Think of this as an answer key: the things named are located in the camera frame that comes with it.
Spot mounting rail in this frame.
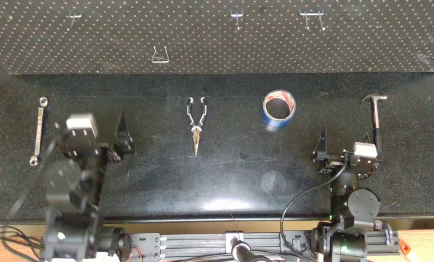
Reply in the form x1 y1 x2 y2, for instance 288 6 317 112
103 229 401 262

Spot thin black wire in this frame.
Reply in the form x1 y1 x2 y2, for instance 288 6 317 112
0 225 45 262

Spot hammer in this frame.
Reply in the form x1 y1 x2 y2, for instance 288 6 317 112
361 93 388 157

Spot black pegboard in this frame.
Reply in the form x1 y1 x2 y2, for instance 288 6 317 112
0 0 434 76

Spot black cable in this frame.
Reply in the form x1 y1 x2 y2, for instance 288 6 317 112
279 156 350 262
5 140 57 221

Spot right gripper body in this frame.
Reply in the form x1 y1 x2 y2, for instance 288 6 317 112
310 151 381 179

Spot black and white pliers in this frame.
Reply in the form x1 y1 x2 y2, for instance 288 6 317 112
185 96 209 157

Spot roll of blue tape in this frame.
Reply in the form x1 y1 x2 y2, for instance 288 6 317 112
262 89 297 129

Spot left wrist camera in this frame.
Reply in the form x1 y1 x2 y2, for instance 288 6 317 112
65 113 100 132

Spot metal hook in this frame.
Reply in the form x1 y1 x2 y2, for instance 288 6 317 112
299 9 326 32
150 45 170 64
68 10 84 30
230 9 244 31

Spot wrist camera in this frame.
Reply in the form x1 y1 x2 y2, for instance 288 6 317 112
65 113 100 132
351 141 379 159

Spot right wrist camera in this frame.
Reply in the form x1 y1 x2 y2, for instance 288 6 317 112
351 141 379 159

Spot orange and white object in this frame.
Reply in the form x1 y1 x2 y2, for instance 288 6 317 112
399 238 421 262

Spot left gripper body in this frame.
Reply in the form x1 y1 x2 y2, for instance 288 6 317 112
55 127 134 164

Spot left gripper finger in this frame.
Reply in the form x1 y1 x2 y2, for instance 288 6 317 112
114 111 134 154

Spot wrench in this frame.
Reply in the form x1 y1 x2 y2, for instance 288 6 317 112
28 96 49 167

